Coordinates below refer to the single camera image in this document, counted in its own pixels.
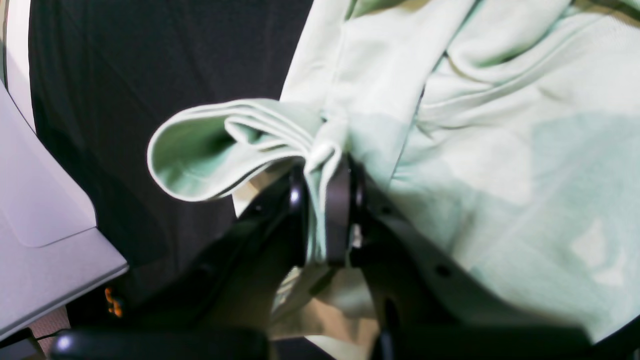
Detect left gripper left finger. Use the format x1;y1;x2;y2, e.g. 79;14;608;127
50;160;307;360

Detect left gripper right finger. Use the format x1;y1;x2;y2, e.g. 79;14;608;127
326;155;591;360

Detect light green T-shirt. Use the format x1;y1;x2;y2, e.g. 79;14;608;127
146;0;639;360

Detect black table cloth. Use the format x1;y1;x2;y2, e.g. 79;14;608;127
27;0;640;360

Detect orange handled scissors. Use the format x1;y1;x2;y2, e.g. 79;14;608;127
103;286;125;318

